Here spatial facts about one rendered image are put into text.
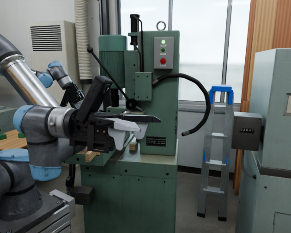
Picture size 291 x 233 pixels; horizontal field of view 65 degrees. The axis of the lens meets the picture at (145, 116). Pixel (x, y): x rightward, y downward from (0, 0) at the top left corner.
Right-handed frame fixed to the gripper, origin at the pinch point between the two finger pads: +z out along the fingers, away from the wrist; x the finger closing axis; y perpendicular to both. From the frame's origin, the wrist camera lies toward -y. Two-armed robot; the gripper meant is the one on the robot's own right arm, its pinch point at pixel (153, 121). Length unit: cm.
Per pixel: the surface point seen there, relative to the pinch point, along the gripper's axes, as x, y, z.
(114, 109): -85, 6, -50
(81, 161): -53, 31, -53
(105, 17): -198, -88, -120
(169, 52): -73, -27, -14
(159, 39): -71, -33, -19
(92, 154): -49, 25, -44
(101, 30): -198, -73, -124
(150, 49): -77, -29, -26
